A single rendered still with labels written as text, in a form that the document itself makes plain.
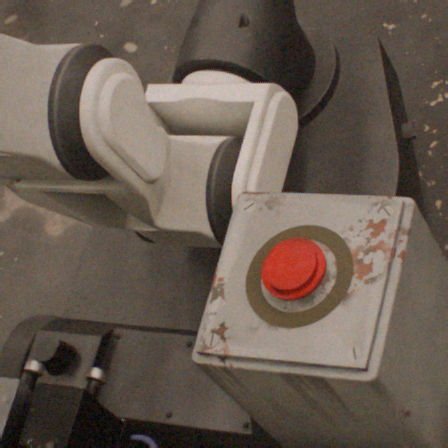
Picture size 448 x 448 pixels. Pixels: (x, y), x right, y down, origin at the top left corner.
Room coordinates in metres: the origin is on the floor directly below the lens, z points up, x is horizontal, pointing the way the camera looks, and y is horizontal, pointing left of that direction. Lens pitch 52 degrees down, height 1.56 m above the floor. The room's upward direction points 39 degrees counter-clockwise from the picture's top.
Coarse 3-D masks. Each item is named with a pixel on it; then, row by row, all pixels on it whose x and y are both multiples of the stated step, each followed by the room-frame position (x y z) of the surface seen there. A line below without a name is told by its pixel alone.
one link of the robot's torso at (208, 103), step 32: (160, 96) 1.18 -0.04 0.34; (192, 96) 1.13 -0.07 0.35; (224, 96) 1.10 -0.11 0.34; (256, 96) 1.07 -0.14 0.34; (288, 96) 1.07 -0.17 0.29; (192, 128) 1.16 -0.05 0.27; (224, 128) 1.12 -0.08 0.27; (256, 128) 1.03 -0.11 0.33; (288, 128) 1.05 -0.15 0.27; (256, 160) 1.00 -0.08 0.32; (288, 160) 1.03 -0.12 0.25
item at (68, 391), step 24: (0, 384) 0.63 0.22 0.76; (24, 384) 0.62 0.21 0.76; (48, 384) 0.60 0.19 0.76; (96, 384) 0.60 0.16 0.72; (0, 408) 0.61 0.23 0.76; (24, 408) 0.61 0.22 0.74; (48, 408) 0.58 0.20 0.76; (72, 408) 0.57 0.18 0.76; (96, 408) 0.57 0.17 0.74; (0, 432) 0.59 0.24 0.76; (24, 432) 0.58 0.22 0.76; (48, 432) 0.56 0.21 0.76; (72, 432) 0.55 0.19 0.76; (96, 432) 0.56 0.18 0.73; (120, 432) 0.57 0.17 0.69
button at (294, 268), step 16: (288, 240) 0.44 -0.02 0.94; (304, 240) 0.43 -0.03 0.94; (272, 256) 0.43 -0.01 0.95; (288, 256) 0.42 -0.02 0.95; (304, 256) 0.42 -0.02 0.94; (320, 256) 0.41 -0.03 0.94; (272, 272) 0.42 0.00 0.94; (288, 272) 0.42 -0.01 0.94; (304, 272) 0.41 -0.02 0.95; (320, 272) 0.40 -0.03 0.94; (272, 288) 0.42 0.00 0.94; (288, 288) 0.41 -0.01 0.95; (304, 288) 0.40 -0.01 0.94
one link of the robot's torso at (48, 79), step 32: (0, 64) 0.93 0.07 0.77; (32, 64) 0.95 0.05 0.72; (64, 64) 0.96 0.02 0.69; (0, 96) 0.91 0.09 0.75; (32, 96) 0.93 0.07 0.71; (64, 96) 0.93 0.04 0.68; (0, 128) 0.89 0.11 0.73; (32, 128) 0.91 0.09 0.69; (64, 128) 0.91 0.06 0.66; (0, 160) 0.95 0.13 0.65; (32, 160) 0.91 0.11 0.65; (64, 160) 0.90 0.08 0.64
